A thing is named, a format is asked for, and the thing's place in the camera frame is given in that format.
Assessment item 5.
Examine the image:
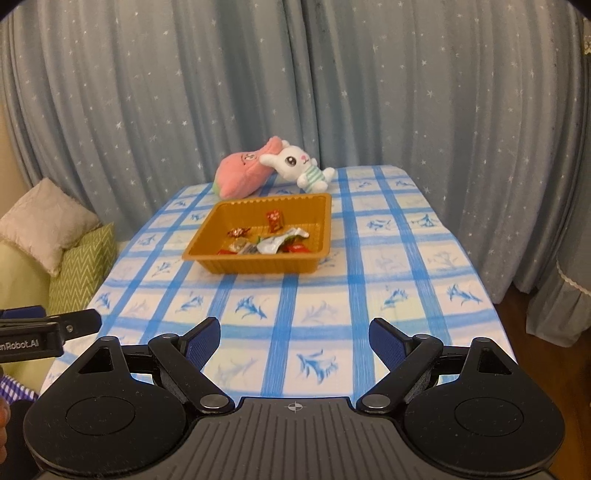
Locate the grey lace-trimmed cover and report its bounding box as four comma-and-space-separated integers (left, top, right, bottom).
526, 240, 591, 349

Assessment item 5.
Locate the white rabbit plush toy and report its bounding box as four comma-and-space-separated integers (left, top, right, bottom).
259, 141, 336, 193

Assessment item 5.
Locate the blue checked tablecloth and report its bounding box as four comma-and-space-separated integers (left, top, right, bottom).
44, 165, 518, 402

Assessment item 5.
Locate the grey star-print curtain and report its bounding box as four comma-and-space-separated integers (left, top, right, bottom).
0, 0, 591, 305

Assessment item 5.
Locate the beige cushion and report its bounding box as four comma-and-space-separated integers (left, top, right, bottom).
0, 178, 100, 277

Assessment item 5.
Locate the blue checked cloth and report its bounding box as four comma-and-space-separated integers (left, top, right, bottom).
0, 373, 40, 402

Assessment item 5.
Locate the green sofa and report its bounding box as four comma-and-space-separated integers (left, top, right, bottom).
0, 240, 51, 315

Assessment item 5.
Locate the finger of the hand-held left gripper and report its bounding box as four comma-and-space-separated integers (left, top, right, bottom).
46, 309, 103, 341
0, 306, 45, 320

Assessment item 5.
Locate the green zigzag cushion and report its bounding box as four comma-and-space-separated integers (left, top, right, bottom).
48, 222, 116, 319

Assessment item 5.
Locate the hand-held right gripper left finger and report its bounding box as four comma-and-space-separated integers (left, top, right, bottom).
68, 317, 235, 415

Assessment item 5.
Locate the golden plastic tray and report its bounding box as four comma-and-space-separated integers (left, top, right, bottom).
182, 193, 333, 274

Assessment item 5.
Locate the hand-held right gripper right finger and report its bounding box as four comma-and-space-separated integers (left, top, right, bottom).
355, 318, 521, 415

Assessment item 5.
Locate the pink star plush toy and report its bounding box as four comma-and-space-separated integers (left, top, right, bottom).
215, 135, 283, 199

